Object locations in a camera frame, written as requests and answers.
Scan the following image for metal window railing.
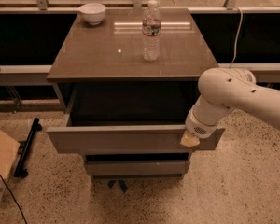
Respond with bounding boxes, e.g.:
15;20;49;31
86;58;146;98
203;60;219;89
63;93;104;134
0;0;280;87

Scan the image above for white ceramic bowl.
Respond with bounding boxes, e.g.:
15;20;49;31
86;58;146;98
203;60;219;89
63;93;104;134
78;3;106;25

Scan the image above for grey top drawer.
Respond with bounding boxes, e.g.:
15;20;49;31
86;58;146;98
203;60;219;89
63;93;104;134
46;84;226;156

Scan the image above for grey drawer cabinet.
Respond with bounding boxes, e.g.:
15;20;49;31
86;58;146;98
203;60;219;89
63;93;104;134
48;9;217;179

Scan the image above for grey drawer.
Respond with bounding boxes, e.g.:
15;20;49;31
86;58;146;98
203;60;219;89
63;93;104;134
85;161;189;176
46;84;226;156

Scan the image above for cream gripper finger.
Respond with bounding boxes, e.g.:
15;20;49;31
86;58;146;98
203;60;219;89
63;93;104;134
180;132;200;147

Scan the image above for black stand bar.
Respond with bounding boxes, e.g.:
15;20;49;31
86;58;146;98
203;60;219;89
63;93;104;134
14;118;42;178

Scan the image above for white cable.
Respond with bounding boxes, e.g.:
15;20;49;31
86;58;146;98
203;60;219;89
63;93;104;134
228;7;244;69

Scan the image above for black cable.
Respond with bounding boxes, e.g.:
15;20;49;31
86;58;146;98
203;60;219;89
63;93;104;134
0;159;28;224

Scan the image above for cardboard box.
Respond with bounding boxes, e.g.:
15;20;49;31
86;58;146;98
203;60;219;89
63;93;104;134
0;130;20;200

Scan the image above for grey bottom drawer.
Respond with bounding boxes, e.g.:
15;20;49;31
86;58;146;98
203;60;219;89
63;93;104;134
85;161;189;176

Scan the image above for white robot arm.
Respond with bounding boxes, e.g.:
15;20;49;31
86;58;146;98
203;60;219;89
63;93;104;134
181;68;280;147

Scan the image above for clear plastic water bottle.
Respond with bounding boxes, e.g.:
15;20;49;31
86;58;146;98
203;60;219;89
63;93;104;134
142;0;161;61

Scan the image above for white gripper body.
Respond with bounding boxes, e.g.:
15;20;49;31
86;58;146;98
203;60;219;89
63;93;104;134
185;96;233;139

